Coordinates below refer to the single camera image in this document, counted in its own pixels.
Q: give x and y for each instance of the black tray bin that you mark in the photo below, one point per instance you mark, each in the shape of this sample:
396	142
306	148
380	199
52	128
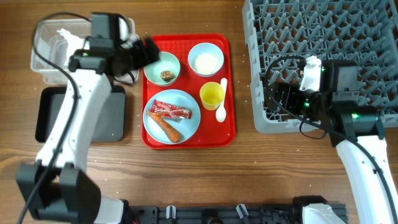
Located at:
109	128

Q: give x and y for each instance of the orange carrot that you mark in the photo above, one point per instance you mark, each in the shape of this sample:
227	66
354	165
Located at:
172	134

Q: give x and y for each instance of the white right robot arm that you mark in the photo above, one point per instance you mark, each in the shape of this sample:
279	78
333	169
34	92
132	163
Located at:
328	99

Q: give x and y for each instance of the red serving tray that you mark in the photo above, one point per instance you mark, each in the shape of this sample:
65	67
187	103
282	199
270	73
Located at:
210	133

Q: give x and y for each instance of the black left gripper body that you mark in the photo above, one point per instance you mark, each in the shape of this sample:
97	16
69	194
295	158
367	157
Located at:
129	58

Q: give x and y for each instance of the light blue bowl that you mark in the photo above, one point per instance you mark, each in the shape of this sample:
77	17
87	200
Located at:
205	47

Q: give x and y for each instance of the white plastic spoon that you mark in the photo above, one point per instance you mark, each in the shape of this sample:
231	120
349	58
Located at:
221	112

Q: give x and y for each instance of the mint green bowl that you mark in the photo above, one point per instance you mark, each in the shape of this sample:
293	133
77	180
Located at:
167	61

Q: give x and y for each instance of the brown food scrap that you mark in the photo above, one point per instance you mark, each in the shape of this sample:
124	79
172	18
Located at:
167	76

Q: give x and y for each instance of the red snack wrapper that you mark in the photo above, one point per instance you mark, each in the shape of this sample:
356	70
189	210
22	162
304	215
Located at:
169	111

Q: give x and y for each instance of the light blue plate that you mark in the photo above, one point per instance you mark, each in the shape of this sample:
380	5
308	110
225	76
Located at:
186	127

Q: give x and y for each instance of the white rice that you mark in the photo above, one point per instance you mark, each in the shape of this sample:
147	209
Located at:
205	64

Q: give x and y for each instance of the grey dishwasher rack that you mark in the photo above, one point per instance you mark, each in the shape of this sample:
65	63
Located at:
362	31

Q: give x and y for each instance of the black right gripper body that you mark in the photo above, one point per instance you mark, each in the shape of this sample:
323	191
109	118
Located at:
280	95

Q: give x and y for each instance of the white napkin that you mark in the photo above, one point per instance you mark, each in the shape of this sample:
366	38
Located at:
73	43

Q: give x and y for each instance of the yellow plastic cup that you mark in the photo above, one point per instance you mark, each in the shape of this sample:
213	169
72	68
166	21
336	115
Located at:
211	95

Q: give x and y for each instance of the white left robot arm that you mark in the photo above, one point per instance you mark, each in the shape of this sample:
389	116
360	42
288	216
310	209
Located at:
56	187

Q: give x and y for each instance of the clear plastic waste bin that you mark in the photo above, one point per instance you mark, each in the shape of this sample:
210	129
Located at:
52	46

